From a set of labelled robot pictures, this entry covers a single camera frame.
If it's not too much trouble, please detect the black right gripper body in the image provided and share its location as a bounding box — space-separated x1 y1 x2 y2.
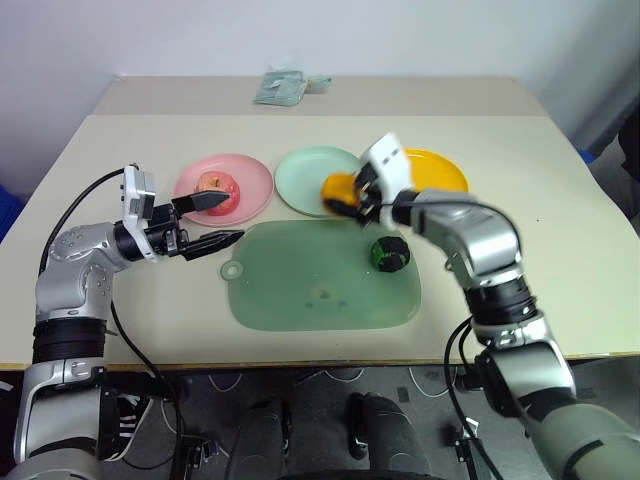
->
351 167 390 230

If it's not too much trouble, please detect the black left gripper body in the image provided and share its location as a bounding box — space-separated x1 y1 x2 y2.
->
143 202 190 260

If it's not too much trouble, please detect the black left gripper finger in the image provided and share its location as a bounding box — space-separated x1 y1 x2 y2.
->
179 229 247 262
170 190 233 218

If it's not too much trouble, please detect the orange toy item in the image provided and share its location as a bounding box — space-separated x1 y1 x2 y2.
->
321 171 359 214

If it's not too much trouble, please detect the light green round plate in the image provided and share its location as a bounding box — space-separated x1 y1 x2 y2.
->
274 144 367 219

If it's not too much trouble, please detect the pink round plate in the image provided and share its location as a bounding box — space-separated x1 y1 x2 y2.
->
172 152 275 227

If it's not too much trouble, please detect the green and black toy item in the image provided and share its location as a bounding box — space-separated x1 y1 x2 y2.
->
369 235 412 273

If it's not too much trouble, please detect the yellow round plate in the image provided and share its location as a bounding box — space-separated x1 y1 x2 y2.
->
401 147 471 194

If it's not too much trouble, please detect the red toy apple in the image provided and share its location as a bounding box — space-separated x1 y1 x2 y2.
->
194 171 241 218

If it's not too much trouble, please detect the green translucent cutting board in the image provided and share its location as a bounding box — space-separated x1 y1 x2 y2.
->
219 219 423 333

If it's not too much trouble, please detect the blue object beside table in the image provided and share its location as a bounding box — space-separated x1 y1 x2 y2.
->
0 183 32 244

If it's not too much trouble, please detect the dark rounded robot leg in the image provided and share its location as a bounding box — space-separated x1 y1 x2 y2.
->
232 393 294 480
343 391 434 480

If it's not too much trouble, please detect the dark object beside table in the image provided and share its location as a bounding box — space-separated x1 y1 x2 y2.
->
573 97 640 224

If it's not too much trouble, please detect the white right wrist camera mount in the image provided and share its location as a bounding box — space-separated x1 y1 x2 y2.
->
359 131 417 225

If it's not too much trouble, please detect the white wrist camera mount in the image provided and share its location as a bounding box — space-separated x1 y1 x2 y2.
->
359 131 417 225
120 163 160 262

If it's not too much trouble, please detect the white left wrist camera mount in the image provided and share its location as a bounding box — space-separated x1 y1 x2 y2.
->
120 163 160 262

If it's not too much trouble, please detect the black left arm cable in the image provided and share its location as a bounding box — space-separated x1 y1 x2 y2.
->
40 167 126 274

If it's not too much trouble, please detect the black metal stand frame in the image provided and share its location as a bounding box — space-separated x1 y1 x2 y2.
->
97 367 174 464

